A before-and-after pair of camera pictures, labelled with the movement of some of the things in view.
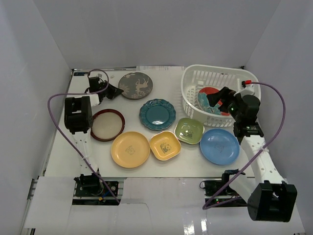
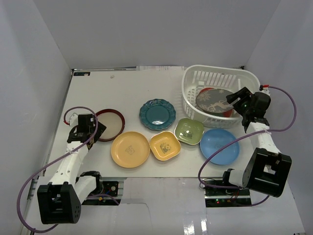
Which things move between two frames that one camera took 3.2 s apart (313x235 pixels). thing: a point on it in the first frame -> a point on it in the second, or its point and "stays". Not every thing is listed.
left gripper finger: x=113 y=92 -> x=90 y=143
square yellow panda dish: x=165 y=145 stays
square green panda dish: x=189 y=130 stays
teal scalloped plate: x=157 y=114 stays
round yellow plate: x=130 y=150 stays
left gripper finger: x=115 y=90 -> x=101 y=129
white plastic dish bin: x=195 y=77 stays
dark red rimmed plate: x=107 y=125 stays
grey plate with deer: x=137 y=85 -> x=213 y=101
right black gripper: x=222 y=94 -> x=243 y=93
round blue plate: x=219 y=146 stays
